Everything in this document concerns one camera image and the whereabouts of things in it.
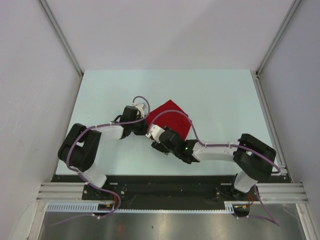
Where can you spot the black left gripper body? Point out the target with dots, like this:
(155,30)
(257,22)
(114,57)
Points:
(138,127)

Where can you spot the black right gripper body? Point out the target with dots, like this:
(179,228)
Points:
(160,147)

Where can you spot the red cloth napkin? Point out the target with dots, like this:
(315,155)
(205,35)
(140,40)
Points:
(173,120)

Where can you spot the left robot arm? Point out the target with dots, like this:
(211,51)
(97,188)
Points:
(79,149)

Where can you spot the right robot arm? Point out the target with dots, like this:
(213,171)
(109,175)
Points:
(255,158)

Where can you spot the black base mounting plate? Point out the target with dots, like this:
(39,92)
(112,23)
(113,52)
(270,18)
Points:
(128,187)

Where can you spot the aluminium front rail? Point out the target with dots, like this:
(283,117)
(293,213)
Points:
(270,193)

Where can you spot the left aluminium frame post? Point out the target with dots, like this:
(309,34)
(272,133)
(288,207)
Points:
(52,20)

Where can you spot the aluminium frame post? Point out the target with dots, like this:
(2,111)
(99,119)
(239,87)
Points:
(52,20)
(279,34)

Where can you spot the right aluminium frame post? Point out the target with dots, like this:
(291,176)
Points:
(279,34)

